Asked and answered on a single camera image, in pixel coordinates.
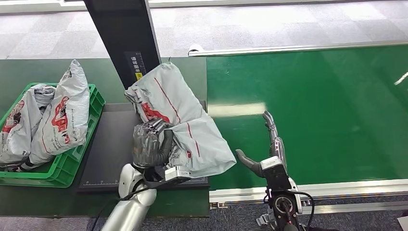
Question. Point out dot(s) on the black yellow post label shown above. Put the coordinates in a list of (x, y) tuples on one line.
[(136, 65)]

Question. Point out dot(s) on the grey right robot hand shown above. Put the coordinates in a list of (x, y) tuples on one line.
[(276, 150)]

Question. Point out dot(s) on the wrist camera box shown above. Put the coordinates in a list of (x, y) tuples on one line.
[(177, 173), (275, 172)]

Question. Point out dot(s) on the black scanner post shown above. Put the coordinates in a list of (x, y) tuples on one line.
[(124, 32)]

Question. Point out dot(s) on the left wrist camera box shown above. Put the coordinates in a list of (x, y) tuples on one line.
[(177, 173)]

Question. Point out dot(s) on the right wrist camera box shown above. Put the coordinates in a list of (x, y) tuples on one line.
[(275, 172)]

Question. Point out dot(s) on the white sheet corner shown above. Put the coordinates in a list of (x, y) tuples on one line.
[(403, 223)]

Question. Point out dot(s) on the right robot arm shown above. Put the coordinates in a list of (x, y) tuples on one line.
[(283, 209)]

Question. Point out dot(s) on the aluminium conveyor side rail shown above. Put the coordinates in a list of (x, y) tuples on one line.
[(350, 187), (287, 48)]

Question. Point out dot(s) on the green plastic crate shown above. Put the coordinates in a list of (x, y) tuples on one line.
[(70, 164)]

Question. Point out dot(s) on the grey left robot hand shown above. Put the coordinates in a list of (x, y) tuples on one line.
[(149, 145)]

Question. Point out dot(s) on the crumpled grey courier bag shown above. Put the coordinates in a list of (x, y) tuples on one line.
[(17, 134)]

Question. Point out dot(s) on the white roller end cap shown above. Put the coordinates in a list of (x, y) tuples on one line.
[(195, 48)]

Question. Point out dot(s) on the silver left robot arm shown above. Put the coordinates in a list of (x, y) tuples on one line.
[(130, 207)]

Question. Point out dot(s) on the black scanner platform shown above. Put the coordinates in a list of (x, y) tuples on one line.
[(108, 150)]

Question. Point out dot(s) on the tall grey courier bag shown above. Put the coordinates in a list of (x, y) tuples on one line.
[(63, 118)]

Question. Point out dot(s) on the green conveyor belt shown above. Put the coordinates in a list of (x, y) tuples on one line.
[(334, 111)]

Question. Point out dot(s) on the small metal rail bracket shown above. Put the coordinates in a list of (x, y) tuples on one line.
[(219, 205)]

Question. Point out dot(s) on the grey courier bag red stripe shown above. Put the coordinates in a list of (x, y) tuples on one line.
[(185, 108)]

